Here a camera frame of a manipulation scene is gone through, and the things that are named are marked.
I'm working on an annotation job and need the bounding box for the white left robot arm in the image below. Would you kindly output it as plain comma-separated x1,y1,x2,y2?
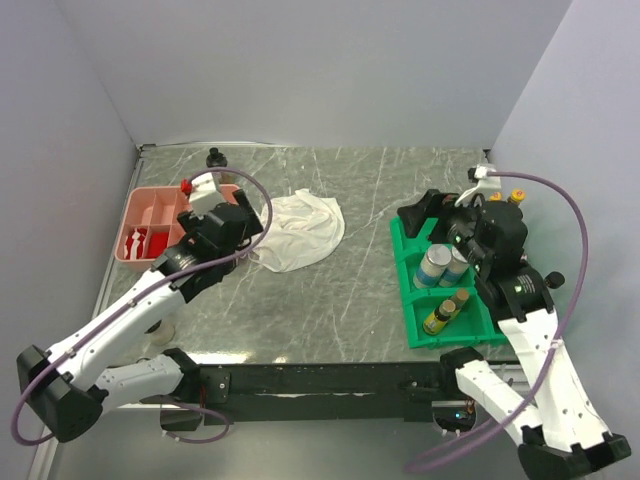
16,189,265,443

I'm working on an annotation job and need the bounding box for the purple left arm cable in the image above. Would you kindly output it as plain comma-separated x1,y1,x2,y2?
10,167,275,445

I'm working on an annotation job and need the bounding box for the silver lid blue label jar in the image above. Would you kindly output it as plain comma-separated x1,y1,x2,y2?
438,246,469,287

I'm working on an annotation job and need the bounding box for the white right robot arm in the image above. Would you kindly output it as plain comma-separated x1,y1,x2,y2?
397,189,631,479

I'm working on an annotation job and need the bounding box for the green compartment bin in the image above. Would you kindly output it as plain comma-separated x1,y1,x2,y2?
390,217,507,349

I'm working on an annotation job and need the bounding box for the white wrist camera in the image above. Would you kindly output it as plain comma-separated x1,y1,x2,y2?
455,164,501,207
180,173,225,216

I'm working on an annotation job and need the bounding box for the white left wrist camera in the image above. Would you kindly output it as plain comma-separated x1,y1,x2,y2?
180,173,225,216

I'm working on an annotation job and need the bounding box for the red packet front compartment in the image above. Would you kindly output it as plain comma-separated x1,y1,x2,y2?
147,230,170,259

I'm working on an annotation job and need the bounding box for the dark sauce bottle black cap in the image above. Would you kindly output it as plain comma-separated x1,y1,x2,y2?
544,271,566,290

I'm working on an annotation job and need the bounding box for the white crumpled cloth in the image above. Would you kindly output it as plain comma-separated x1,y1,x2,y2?
249,188,346,273

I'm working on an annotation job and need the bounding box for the red white striped packet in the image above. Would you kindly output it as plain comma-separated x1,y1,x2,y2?
123,227,148,261

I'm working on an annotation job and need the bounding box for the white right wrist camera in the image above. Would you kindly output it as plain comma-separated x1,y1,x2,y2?
455,164,501,207

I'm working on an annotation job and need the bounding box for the red sauce bottle yellow cap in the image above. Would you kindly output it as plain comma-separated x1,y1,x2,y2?
507,189,526,206

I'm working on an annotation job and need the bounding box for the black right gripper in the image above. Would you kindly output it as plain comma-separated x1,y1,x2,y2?
396,187,488,269

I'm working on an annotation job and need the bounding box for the black front mounting rail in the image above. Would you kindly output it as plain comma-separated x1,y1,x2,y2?
170,361,465,423

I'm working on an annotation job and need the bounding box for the black cap spice jar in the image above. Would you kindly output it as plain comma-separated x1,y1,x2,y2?
206,147,234,184

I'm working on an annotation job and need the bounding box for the small yellow dropper bottle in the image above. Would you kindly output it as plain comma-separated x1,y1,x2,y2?
423,300,458,335

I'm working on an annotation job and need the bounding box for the pink compartment tray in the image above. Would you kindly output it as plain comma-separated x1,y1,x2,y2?
114,184,243,271

